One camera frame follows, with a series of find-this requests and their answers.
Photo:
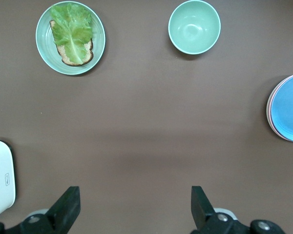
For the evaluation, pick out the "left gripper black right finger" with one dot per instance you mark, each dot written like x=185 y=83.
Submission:
x=201 y=209

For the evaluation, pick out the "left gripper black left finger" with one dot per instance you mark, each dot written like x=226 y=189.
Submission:
x=63 y=212

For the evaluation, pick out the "pink plate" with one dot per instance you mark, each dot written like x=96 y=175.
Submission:
x=270 y=114

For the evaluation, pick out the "blue plate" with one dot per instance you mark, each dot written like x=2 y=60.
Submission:
x=290 y=109

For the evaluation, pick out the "white toaster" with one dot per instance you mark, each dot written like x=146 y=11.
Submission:
x=1 y=175

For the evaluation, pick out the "brown table cover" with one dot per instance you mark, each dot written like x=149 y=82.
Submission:
x=149 y=117

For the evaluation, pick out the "toasted bread slice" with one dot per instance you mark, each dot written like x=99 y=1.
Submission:
x=88 y=52

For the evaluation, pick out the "green plate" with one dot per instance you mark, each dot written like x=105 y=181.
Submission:
x=42 y=48

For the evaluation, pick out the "green lettuce leaf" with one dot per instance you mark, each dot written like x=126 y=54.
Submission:
x=73 y=34

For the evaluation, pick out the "green bowl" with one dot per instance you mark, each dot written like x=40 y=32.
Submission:
x=194 y=26

